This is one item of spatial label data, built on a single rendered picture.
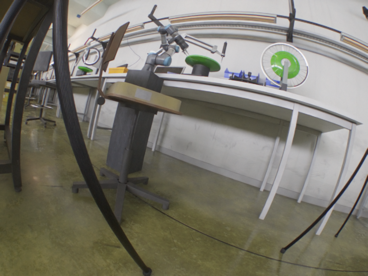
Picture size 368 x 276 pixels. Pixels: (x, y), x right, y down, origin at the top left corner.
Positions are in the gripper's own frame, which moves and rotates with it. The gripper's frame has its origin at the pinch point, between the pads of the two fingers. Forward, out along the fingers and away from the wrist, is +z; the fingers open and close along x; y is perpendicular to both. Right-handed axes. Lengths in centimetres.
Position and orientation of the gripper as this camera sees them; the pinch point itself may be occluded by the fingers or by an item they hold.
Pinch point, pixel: (188, 55)
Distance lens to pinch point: 137.3
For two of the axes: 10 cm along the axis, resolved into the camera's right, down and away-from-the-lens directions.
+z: 6.0, 7.3, 3.3
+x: -3.2, -1.6, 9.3
